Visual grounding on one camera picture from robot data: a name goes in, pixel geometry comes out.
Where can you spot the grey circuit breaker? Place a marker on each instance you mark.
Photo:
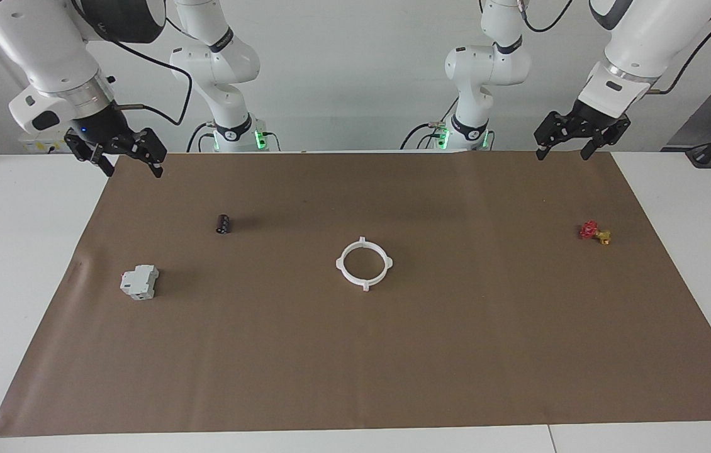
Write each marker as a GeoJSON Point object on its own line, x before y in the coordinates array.
{"type": "Point", "coordinates": [139, 282]}

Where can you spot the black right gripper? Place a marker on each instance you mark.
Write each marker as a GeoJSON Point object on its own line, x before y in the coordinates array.
{"type": "Point", "coordinates": [102, 131]}

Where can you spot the small black cylinder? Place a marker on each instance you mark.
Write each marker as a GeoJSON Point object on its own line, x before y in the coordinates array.
{"type": "Point", "coordinates": [224, 224]}

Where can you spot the red and brass valve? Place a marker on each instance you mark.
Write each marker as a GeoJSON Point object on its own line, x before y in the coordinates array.
{"type": "Point", "coordinates": [591, 230]}

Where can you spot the white socket box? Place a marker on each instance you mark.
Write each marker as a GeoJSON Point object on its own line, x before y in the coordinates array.
{"type": "Point", "coordinates": [41, 146]}

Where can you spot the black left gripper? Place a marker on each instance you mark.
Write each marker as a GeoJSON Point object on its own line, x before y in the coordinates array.
{"type": "Point", "coordinates": [596, 120]}

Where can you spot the brown paper mat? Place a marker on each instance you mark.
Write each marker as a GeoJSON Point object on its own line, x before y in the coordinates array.
{"type": "Point", "coordinates": [355, 352]}

